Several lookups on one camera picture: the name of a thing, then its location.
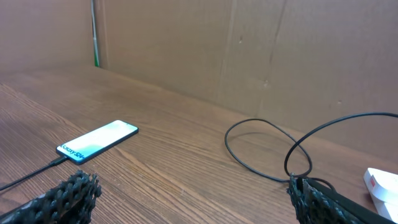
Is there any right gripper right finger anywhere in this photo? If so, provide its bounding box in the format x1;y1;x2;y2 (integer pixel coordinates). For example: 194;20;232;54
287;176;394;224

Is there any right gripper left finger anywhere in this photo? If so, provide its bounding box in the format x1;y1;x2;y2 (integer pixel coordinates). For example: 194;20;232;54
1;170;101;224

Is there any black USB charging cable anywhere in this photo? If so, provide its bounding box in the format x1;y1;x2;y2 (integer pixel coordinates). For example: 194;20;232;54
0;111;398;192

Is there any blue-screen Samsung smartphone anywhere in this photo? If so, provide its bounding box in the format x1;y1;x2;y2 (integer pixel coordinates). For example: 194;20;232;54
56;120;139;165

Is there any white power strip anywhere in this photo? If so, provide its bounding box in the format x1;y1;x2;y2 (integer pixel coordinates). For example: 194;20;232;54
363;168;397;223

